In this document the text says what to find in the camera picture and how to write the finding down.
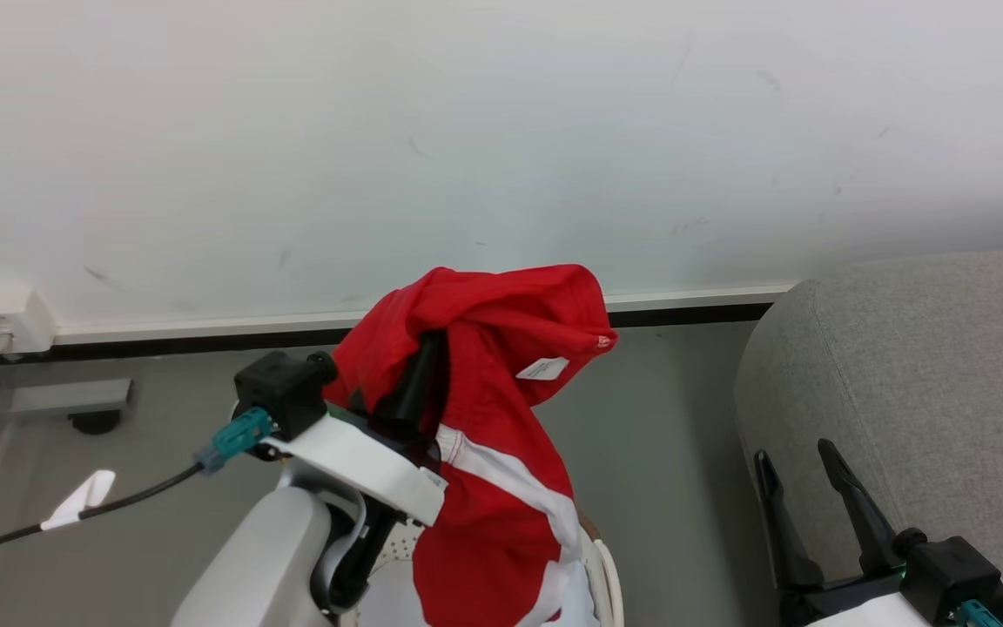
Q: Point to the white laundry basket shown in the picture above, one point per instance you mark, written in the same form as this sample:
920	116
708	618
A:
610	575

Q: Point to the black floor door stopper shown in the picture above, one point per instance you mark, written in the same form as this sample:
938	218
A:
95	422

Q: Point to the red garment with white stripes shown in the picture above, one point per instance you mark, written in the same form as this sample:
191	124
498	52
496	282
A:
501	522

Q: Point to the white wall socket box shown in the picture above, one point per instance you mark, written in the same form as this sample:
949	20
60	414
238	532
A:
10	320

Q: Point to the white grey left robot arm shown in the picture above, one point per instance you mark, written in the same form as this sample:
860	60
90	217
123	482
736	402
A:
258	562

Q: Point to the grey fabric sofa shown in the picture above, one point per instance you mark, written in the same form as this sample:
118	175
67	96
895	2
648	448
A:
928	392

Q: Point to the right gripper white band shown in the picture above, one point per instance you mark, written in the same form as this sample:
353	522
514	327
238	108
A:
850	608

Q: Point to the white and black baseboard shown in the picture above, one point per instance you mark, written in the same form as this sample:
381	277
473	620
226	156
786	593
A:
205	331

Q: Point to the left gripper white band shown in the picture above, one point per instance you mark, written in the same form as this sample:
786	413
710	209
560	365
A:
353	460

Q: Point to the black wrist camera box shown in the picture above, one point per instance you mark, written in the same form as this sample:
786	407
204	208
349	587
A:
282	392
954	575

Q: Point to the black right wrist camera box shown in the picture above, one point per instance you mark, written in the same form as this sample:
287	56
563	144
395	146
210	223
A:
954	575

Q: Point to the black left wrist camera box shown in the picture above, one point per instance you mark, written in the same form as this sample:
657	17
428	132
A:
282	392

